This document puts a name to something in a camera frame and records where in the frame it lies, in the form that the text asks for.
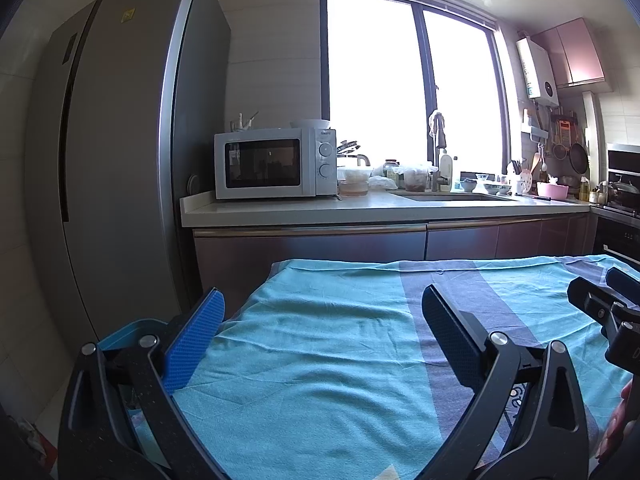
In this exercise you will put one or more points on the kitchen window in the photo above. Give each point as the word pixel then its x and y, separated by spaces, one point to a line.
pixel 370 85

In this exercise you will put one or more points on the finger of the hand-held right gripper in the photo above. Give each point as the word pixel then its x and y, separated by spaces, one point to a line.
pixel 625 282
pixel 595 300

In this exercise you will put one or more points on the white bowl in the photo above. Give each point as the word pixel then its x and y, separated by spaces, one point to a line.
pixel 310 124

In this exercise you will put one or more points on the metal cooking pot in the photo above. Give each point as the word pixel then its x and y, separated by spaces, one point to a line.
pixel 622 194

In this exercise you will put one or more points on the blue plastic bin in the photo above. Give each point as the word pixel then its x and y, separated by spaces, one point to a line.
pixel 125 332

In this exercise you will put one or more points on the hanging frying pan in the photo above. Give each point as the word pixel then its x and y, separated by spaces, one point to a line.
pixel 579 157

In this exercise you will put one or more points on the grey refrigerator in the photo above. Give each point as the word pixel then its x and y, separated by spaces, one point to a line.
pixel 125 160

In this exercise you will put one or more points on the kitchen counter cabinet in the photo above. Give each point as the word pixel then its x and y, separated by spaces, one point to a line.
pixel 310 245

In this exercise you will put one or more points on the pink wall cabinet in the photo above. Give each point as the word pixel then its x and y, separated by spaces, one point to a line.
pixel 575 55

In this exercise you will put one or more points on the person's right hand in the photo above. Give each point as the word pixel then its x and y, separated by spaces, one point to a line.
pixel 620 420

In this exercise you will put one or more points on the white water heater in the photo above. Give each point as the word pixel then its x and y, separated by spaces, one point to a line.
pixel 537 72

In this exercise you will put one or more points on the metal kitchen faucet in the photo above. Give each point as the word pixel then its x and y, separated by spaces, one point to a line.
pixel 436 160

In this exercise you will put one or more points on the white soap bottle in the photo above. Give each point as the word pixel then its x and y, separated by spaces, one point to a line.
pixel 446 172

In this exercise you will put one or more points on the yellow oil bottle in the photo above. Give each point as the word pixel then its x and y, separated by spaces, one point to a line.
pixel 585 189

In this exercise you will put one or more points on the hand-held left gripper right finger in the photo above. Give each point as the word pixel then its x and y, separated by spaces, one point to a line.
pixel 450 330

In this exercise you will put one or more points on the teal and purple tablecloth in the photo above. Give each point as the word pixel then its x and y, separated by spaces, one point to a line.
pixel 325 360

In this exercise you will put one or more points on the black cooker front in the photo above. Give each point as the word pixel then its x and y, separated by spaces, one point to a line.
pixel 617 240

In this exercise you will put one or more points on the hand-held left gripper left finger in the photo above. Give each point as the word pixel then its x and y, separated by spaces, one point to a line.
pixel 195 340

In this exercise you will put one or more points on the wall-mounted utensil shelf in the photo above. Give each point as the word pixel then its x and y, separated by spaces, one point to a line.
pixel 534 130

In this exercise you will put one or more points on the white dotted utensil holder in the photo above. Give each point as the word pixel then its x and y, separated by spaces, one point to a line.
pixel 525 182

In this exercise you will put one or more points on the clear glass bowl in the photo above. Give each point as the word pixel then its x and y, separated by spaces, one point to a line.
pixel 355 182

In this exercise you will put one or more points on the white microwave oven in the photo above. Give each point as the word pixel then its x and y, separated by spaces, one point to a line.
pixel 260 162

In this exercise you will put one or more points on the colorful plastic bag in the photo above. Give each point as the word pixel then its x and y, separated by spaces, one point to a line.
pixel 35 437

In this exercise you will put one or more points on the glass food container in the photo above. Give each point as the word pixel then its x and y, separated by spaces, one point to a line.
pixel 416 180

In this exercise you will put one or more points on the pink bowl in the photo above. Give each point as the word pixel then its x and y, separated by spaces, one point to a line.
pixel 552 190

